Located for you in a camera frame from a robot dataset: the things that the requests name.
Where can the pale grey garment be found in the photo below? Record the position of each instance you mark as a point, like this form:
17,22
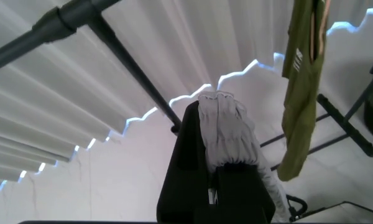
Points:
227,133

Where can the pink clothes hanger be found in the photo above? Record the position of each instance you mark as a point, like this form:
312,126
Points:
322,34

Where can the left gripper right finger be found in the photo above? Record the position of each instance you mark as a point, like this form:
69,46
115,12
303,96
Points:
242,196

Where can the black clothes rack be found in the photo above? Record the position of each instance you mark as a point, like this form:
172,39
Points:
65,18

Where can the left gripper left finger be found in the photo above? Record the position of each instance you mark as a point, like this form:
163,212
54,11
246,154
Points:
186,186

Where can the green long-sleeved shirt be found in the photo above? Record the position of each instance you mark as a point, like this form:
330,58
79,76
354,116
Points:
298,109

